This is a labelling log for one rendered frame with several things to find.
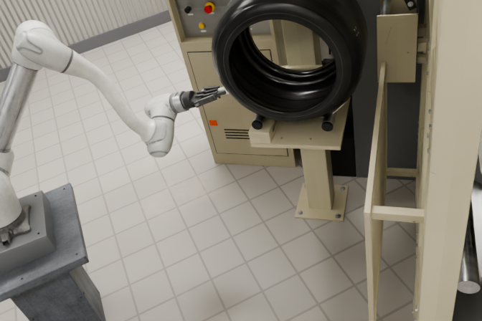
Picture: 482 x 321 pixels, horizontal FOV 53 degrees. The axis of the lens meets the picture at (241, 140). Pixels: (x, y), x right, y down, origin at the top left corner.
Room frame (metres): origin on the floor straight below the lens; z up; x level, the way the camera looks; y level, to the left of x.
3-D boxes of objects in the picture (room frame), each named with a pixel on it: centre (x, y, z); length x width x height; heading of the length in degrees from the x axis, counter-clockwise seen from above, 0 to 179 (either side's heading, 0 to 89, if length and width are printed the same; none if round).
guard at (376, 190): (1.30, -0.48, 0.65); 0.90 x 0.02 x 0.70; 155
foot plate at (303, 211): (1.88, -0.37, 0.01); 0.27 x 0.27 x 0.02; 65
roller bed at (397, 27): (1.69, -0.71, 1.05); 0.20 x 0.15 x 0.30; 155
